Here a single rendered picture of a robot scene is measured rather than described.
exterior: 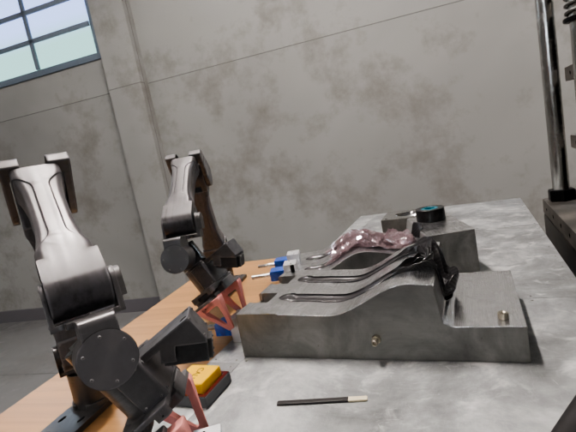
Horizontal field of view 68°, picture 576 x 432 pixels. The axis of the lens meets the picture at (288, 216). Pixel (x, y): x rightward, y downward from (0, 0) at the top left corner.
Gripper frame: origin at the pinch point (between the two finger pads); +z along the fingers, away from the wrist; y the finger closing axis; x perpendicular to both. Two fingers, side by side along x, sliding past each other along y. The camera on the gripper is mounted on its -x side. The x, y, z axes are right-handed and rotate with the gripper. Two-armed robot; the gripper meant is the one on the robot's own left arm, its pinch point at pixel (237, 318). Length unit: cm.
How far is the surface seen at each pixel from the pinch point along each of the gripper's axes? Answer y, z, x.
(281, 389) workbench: -20.2, 11.8, -11.7
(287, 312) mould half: -8.9, 3.9, -15.4
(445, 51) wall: 241, -36, -97
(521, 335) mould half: -14, 26, -47
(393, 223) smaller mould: 75, 14, -27
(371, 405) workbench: -24.5, 19.2, -25.0
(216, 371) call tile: -19.9, 3.3, -3.3
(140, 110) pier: 225, -157, 101
